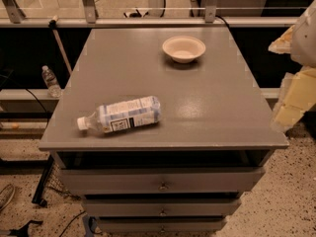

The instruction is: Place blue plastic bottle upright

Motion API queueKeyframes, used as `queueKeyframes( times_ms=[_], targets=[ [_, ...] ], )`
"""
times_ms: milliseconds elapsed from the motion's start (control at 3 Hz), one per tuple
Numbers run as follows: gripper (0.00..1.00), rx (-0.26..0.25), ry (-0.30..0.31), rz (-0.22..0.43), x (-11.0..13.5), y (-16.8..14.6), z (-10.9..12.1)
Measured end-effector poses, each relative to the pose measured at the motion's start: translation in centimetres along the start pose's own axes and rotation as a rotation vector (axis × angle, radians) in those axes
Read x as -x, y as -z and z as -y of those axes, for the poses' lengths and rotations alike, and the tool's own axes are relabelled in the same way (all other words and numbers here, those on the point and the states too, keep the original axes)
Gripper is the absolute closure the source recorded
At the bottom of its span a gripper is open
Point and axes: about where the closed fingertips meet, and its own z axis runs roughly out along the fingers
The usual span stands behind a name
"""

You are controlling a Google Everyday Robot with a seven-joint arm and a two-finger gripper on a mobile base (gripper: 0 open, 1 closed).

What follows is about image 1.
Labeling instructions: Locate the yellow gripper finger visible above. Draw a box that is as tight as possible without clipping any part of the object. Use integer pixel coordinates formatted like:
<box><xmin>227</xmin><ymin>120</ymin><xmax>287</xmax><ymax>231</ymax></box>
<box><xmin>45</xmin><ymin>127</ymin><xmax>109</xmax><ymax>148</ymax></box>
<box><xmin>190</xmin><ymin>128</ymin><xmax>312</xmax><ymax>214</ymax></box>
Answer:
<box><xmin>271</xmin><ymin>66</ymin><xmax>316</xmax><ymax>132</ymax></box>
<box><xmin>268</xmin><ymin>26</ymin><xmax>294</xmax><ymax>54</ymax></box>

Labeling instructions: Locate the blue label plastic bottle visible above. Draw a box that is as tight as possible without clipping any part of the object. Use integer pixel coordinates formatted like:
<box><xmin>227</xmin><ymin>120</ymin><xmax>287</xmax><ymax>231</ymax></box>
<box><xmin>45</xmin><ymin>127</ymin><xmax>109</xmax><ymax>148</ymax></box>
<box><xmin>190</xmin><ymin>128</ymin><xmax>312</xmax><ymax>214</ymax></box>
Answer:
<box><xmin>77</xmin><ymin>96</ymin><xmax>161</xmax><ymax>133</ymax></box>

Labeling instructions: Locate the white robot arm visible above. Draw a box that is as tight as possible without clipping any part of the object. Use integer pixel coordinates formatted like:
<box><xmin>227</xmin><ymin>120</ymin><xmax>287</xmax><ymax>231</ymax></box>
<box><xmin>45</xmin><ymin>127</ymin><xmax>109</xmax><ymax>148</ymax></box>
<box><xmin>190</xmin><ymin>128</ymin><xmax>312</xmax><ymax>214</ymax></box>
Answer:
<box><xmin>268</xmin><ymin>1</ymin><xmax>316</xmax><ymax>132</ymax></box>

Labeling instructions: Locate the clear water bottle on ledge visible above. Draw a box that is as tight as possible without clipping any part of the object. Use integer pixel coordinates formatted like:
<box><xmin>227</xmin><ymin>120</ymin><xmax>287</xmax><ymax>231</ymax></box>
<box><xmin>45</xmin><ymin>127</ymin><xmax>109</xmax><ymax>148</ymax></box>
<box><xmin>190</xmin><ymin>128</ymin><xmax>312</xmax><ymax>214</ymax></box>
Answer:
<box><xmin>41</xmin><ymin>65</ymin><xmax>62</xmax><ymax>98</ymax></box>

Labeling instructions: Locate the white paper bowl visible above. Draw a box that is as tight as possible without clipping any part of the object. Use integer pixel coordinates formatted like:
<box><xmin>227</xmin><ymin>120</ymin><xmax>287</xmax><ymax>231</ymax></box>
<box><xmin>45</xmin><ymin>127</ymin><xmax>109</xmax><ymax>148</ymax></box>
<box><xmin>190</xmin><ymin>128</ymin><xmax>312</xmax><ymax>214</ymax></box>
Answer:
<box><xmin>162</xmin><ymin>36</ymin><xmax>206</xmax><ymax>64</ymax></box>

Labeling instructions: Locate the grey drawer cabinet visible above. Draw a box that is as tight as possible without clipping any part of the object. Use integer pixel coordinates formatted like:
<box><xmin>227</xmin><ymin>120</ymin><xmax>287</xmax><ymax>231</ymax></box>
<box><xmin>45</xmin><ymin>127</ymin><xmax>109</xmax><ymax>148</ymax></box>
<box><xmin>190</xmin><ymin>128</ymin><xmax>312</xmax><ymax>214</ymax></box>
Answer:
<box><xmin>38</xmin><ymin>27</ymin><xmax>290</xmax><ymax>234</ymax></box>

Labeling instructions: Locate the middle grey drawer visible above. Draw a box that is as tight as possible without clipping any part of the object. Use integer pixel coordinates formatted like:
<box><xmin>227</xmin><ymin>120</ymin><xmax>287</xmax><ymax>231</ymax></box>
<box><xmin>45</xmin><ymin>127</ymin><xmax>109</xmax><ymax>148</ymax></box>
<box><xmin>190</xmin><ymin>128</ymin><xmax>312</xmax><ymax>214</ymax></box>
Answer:
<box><xmin>83</xmin><ymin>198</ymin><xmax>241</xmax><ymax>217</ymax></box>

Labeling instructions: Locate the grey drawer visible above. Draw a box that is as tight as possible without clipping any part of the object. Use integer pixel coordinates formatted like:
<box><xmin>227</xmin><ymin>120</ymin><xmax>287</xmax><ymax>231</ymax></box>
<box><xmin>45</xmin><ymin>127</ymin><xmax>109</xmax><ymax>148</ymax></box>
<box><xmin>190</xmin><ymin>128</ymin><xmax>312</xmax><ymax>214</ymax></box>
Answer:
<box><xmin>60</xmin><ymin>167</ymin><xmax>265</xmax><ymax>195</ymax></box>
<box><xmin>83</xmin><ymin>198</ymin><xmax>241</xmax><ymax>217</ymax></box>
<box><xmin>98</xmin><ymin>217</ymin><xmax>226</xmax><ymax>233</ymax></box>

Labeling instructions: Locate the bottom grey drawer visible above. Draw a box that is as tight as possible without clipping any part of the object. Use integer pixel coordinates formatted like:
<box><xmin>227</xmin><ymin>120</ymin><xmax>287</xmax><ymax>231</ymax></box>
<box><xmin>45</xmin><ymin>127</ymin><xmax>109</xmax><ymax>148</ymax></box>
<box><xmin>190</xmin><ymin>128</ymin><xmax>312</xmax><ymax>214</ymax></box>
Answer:
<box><xmin>98</xmin><ymin>217</ymin><xmax>226</xmax><ymax>233</ymax></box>

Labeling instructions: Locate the top grey drawer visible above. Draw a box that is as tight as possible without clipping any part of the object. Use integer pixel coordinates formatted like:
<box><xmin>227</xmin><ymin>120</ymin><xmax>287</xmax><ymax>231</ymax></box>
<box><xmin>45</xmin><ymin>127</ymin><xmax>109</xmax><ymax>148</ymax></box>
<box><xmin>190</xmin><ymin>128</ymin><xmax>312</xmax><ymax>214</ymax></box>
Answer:
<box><xmin>60</xmin><ymin>167</ymin><xmax>265</xmax><ymax>195</ymax></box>

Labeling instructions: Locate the wooden stick with black clamp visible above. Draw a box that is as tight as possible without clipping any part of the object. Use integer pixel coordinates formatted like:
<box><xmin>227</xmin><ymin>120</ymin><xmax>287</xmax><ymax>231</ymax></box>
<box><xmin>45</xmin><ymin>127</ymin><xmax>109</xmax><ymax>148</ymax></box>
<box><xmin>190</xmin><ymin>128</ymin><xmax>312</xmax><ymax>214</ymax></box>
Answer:
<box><xmin>48</xmin><ymin>15</ymin><xmax>72</xmax><ymax>74</ymax></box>

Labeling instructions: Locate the black stand leg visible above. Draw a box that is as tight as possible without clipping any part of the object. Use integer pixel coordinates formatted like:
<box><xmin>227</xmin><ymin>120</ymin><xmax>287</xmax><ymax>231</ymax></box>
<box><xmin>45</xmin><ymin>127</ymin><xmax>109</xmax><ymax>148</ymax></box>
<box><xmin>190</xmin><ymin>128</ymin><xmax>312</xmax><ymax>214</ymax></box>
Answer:
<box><xmin>32</xmin><ymin>156</ymin><xmax>54</xmax><ymax>207</ymax></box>

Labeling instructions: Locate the black cable on left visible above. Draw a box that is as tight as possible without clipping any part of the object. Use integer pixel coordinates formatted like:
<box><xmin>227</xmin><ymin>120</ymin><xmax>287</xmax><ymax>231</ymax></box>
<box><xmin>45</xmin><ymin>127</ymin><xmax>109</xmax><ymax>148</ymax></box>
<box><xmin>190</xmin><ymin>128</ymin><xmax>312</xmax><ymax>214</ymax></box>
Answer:
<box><xmin>0</xmin><ymin>73</ymin><xmax>51</xmax><ymax>123</ymax></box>

